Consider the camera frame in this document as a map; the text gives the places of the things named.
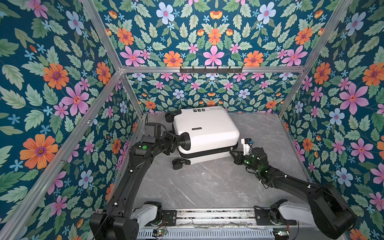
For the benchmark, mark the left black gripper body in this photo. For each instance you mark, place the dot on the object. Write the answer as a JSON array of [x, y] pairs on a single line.
[[167, 141]]

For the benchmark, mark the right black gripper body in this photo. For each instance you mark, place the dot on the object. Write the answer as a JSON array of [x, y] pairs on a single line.
[[248, 161]]

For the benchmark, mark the white hard-shell suitcase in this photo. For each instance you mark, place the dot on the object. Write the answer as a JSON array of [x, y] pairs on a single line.
[[207, 134]]

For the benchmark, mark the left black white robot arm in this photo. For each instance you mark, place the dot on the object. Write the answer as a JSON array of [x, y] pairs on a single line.
[[115, 222]]

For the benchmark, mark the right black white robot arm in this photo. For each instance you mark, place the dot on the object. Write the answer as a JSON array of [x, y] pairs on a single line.
[[323, 207]]

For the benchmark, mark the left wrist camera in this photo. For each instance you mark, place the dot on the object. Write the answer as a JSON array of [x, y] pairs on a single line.
[[153, 132]]

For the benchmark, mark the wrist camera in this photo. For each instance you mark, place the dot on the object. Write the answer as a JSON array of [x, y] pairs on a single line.
[[153, 132], [247, 146]]

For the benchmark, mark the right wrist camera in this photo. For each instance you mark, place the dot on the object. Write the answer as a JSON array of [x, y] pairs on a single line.
[[247, 146]]

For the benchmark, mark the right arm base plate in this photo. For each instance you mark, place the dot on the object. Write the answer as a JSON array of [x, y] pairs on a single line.
[[265, 218]]

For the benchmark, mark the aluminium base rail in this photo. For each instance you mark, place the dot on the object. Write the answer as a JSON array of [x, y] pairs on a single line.
[[200, 218]]

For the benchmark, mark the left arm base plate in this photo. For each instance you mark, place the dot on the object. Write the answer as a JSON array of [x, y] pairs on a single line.
[[166, 218]]

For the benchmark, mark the black hook rail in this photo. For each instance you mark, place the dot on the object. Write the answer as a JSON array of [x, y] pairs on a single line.
[[209, 70]]

